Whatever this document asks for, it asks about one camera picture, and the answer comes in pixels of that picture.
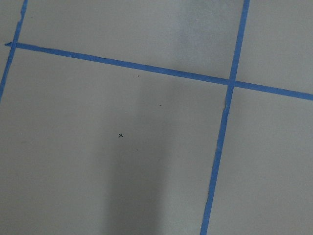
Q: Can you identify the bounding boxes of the crossing blue tape strip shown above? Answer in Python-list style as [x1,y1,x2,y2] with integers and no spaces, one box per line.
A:
[16,43,313,100]

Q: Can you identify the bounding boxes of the long blue tape strip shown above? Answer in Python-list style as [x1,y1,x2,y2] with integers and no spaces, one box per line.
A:
[200,0,250,235]

